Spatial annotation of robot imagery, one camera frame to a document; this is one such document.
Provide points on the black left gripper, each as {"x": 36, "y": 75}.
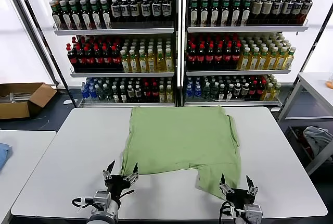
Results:
{"x": 117, "y": 183}

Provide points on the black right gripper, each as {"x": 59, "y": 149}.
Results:
{"x": 240, "y": 195}

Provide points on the light green polo shirt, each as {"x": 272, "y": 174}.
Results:
{"x": 182, "y": 140}

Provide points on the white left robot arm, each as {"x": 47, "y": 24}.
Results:
{"x": 112, "y": 208}

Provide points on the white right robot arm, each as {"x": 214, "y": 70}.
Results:
{"x": 240, "y": 216}

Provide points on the white grey clothes pile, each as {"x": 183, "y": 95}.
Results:
{"x": 317, "y": 138}

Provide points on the white metal shelf board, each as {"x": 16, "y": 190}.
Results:
{"x": 117, "y": 31}
{"x": 234, "y": 72}
{"x": 247, "y": 29}
{"x": 125, "y": 104}
{"x": 122, "y": 74}
{"x": 229, "y": 103}

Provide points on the dark drink bottle white cap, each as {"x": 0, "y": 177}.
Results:
{"x": 115, "y": 96}
{"x": 222, "y": 93}
{"x": 123, "y": 95}
{"x": 138, "y": 93}
{"x": 130, "y": 93}
{"x": 229, "y": 93}
{"x": 245, "y": 90}
{"x": 237, "y": 90}

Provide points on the green water bottle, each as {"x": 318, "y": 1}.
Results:
{"x": 100, "y": 92}
{"x": 214, "y": 91}
{"x": 206, "y": 91}
{"x": 107, "y": 92}

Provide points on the cola bottle red cap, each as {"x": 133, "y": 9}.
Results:
{"x": 98, "y": 59}
{"x": 147, "y": 92}
{"x": 155, "y": 92}
{"x": 72, "y": 60}
{"x": 201, "y": 58}
{"x": 192, "y": 58}
{"x": 260, "y": 89}
{"x": 81, "y": 59}
{"x": 107, "y": 59}
{"x": 89, "y": 59}
{"x": 116, "y": 59}
{"x": 252, "y": 89}
{"x": 236, "y": 57}
{"x": 228, "y": 58}
{"x": 218, "y": 58}
{"x": 210, "y": 58}

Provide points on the blue drink bottle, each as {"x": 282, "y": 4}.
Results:
{"x": 84, "y": 93}
{"x": 92, "y": 91}
{"x": 198, "y": 91}
{"x": 189, "y": 91}

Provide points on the yellow tea bottle white cap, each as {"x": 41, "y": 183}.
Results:
{"x": 162, "y": 95}
{"x": 254, "y": 62}
{"x": 143, "y": 63}
{"x": 152, "y": 63}
{"x": 275, "y": 91}
{"x": 134, "y": 63}
{"x": 281, "y": 61}
{"x": 272, "y": 61}
{"x": 160, "y": 62}
{"x": 125, "y": 63}
{"x": 169, "y": 93}
{"x": 244, "y": 62}
{"x": 263, "y": 62}
{"x": 268, "y": 92}
{"x": 169, "y": 62}
{"x": 289, "y": 60}

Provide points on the white flat floor plate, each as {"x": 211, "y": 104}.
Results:
{"x": 69, "y": 102}

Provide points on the folded blue cloth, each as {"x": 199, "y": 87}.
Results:
{"x": 4, "y": 156}

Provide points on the open brown cardboard box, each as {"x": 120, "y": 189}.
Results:
{"x": 15, "y": 109}

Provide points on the silver metal rods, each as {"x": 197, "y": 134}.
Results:
{"x": 19, "y": 96}

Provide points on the grey-framed white side table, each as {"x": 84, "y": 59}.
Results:
{"x": 314, "y": 80}

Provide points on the orange and clear plastic item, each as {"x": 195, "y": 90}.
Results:
{"x": 330, "y": 84}

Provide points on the dark bottle white blue label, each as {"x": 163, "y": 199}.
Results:
{"x": 287, "y": 8}
{"x": 297, "y": 8}
{"x": 166, "y": 9}
{"x": 134, "y": 10}
{"x": 156, "y": 9}
{"x": 146, "y": 9}
{"x": 125, "y": 10}
{"x": 277, "y": 8}
{"x": 306, "y": 7}
{"x": 116, "y": 10}

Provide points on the dark bottle beige label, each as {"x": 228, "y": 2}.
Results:
{"x": 267, "y": 8}
{"x": 257, "y": 9}

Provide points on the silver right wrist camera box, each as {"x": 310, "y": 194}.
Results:
{"x": 253, "y": 212}

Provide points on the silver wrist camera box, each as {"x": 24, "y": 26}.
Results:
{"x": 102, "y": 199}
{"x": 253, "y": 212}

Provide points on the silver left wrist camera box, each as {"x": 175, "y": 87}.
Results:
{"x": 102, "y": 199}

